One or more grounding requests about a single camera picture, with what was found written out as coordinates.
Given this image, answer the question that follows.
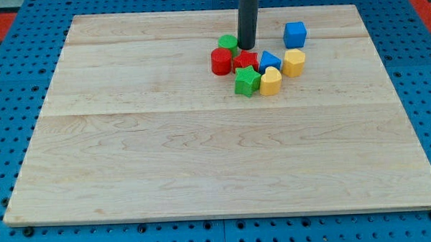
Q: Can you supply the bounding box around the blue triangle block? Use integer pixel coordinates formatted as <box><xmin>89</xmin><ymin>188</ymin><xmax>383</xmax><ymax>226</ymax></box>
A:
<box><xmin>258</xmin><ymin>50</ymin><xmax>282</xmax><ymax>74</ymax></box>

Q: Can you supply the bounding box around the red cylinder block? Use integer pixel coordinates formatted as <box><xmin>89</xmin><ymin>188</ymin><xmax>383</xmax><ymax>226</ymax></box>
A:
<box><xmin>210</xmin><ymin>47</ymin><xmax>232</xmax><ymax>75</ymax></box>

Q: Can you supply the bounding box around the light wooden board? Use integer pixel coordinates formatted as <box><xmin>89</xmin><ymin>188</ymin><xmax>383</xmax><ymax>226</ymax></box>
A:
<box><xmin>4</xmin><ymin>5</ymin><xmax>431</xmax><ymax>227</ymax></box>

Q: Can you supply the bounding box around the yellow heart block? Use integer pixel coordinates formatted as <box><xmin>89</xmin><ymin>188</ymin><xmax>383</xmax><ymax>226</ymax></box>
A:
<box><xmin>259</xmin><ymin>67</ymin><xmax>282</xmax><ymax>96</ymax></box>

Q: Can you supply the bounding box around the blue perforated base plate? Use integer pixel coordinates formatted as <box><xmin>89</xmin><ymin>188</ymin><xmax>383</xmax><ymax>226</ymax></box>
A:
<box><xmin>0</xmin><ymin>0</ymin><xmax>431</xmax><ymax>242</ymax></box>

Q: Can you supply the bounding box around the green cylinder block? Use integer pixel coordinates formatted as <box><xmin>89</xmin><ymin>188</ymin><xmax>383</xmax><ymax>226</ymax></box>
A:
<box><xmin>218</xmin><ymin>34</ymin><xmax>238</xmax><ymax>57</ymax></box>

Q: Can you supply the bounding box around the yellow hexagon block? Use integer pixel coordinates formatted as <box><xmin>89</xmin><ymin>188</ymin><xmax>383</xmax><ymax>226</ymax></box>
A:
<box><xmin>282</xmin><ymin>49</ymin><xmax>306</xmax><ymax>78</ymax></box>

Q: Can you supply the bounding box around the green star block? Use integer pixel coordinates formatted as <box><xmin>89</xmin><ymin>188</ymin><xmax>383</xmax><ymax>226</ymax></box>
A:
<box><xmin>234</xmin><ymin>66</ymin><xmax>261</xmax><ymax>98</ymax></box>

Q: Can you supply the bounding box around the red star block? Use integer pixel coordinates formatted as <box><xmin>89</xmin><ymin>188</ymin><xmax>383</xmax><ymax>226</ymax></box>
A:
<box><xmin>232</xmin><ymin>50</ymin><xmax>259</xmax><ymax>73</ymax></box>

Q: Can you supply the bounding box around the black cylindrical pointer rod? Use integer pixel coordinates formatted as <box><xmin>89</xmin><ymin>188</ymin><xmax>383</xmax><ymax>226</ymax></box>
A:
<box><xmin>237</xmin><ymin>0</ymin><xmax>259</xmax><ymax>50</ymax></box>

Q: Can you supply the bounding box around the blue cube block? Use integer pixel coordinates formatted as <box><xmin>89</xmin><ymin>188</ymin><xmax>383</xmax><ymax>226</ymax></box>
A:
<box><xmin>283</xmin><ymin>22</ymin><xmax>307</xmax><ymax>49</ymax></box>

